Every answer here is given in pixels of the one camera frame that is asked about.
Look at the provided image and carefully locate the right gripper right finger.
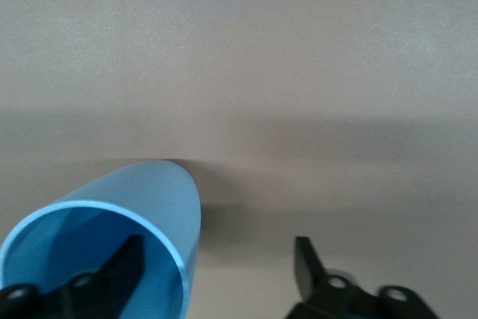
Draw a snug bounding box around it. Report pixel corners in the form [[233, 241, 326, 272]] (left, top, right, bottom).
[[285, 236, 438, 319]]

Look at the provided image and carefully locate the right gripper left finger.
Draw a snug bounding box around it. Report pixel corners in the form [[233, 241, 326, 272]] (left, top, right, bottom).
[[0, 235, 145, 319]]

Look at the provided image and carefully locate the blue plastic cup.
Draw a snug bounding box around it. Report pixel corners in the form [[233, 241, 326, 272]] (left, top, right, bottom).
[[0, 159, 205, 319]]

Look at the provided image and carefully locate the brown table cover sheet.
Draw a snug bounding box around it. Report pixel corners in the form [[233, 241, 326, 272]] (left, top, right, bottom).
[[0, 0, 478, 319]]

